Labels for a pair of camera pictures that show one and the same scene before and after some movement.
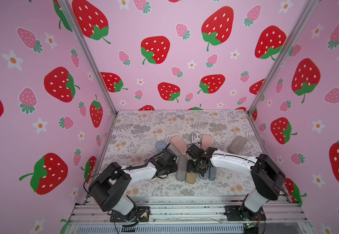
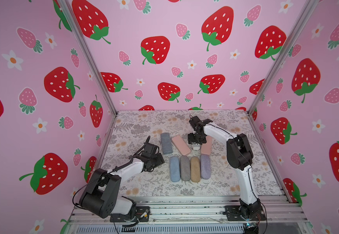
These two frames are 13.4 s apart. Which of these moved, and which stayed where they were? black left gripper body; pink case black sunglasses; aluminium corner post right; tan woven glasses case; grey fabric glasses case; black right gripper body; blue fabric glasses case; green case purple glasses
Moved: tan woven glasses case; blue fabric glasses case; green case purple glasses; black right gripper body; black left gripper body
Stayed: pink case black sunglasses; grey fabric glasses case; aluminium corner post right
